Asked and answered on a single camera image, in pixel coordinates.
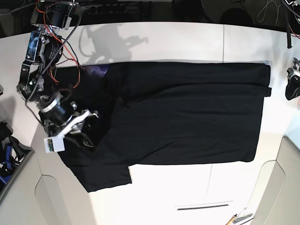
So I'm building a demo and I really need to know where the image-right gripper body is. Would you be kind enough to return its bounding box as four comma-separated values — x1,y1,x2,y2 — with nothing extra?
287,58,300,81

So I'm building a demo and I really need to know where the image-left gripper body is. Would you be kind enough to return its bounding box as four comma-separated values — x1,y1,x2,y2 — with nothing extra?
38,92,96,137

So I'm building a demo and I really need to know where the black T-shirt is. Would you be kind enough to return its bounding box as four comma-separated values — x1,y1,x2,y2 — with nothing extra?
59,62,271,192

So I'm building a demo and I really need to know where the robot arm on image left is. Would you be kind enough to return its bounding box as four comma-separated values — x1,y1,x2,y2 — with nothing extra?
17,23,274,153

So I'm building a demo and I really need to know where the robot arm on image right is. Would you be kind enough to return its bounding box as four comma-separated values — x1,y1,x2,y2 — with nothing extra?
281,0,300,49

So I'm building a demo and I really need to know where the grey bin with blue items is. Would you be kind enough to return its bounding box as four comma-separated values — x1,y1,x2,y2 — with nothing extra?
0,121,34,200

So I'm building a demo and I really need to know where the black power strip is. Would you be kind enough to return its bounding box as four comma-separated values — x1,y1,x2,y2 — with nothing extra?
82,4,128,15

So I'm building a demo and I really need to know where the black ruler strip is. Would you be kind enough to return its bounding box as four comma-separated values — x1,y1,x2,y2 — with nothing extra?
177,204,229,210

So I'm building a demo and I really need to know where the grey marker pen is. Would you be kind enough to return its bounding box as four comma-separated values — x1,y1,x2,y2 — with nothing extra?
232,214,253,224

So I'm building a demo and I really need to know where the yellow pencil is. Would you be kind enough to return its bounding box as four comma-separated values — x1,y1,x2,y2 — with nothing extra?
226,214,237,225

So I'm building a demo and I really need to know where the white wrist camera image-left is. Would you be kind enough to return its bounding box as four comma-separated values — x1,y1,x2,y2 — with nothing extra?
44,136,65,153

